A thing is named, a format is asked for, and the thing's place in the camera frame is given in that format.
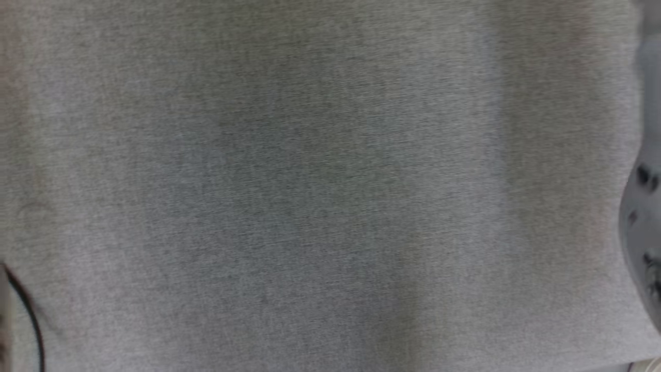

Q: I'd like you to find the teal-plug left camera cable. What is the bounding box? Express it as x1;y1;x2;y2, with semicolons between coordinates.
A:
3;263;46;372

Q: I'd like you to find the grey fabric sofa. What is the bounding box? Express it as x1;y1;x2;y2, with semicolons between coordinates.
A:
0;0;661;372

